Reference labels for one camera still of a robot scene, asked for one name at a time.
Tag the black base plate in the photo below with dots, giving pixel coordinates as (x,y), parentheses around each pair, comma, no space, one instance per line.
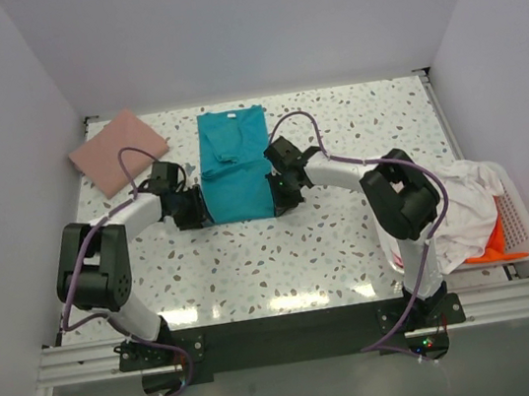
(432,344)

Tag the folded pink t shirt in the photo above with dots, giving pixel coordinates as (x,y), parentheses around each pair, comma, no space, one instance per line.
(98,159)

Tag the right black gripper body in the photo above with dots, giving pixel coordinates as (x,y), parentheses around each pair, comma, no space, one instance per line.
(284,194)

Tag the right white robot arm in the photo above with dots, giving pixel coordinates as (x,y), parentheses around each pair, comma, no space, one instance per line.
(405,199)

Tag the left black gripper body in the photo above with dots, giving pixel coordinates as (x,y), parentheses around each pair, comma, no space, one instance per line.
(190,209)

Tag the aluminium front rail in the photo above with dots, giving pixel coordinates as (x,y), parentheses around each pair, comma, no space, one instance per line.
(364,322)

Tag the orange t shirt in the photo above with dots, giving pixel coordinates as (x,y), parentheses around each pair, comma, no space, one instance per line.
(486,242)

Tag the white plastic basket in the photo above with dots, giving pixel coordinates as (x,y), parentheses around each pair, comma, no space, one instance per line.
(515,222)

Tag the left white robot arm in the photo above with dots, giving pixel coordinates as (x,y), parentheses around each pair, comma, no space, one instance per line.
(94,277)

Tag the teal t shirt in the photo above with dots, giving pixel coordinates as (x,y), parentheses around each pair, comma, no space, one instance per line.
(233,167)

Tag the white t shirt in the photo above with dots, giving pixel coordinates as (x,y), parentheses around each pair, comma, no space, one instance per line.
(471,187)

